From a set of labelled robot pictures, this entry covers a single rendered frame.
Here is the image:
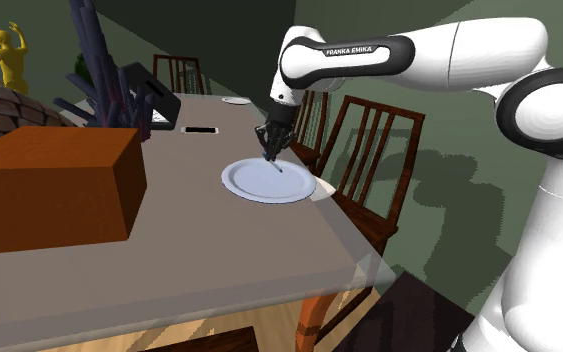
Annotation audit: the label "dark wooden slat-back chair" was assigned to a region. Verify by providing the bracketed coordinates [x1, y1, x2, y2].
[288, 89, 331, 173]
[152, 53, 207, 96]
[310, 94, 427, 257]

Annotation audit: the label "grey top wooden dining table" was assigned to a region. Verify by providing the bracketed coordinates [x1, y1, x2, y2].
[0, 92, 400, 352]

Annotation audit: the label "large white plate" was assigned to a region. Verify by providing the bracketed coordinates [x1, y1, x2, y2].
[220, 157, 318, 205]

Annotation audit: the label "dark purple branching plant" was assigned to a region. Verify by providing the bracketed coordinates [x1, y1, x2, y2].
[52, 0, 158, 143]

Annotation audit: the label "white smartphone with black screen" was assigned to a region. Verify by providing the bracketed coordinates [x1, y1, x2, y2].
[180, 126, 220, 136]

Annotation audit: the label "blue and white pen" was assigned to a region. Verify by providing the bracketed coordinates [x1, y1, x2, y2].
[261, 151, 285, 174]

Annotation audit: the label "black laptop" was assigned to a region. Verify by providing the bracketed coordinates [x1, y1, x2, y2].
[116, 61, 183, 132]

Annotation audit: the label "orange brown box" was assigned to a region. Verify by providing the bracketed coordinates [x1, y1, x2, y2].
[0, 126, 149, 256]

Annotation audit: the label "yellow human figure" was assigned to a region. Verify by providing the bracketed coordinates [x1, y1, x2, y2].
[0, 20, 31, 96]

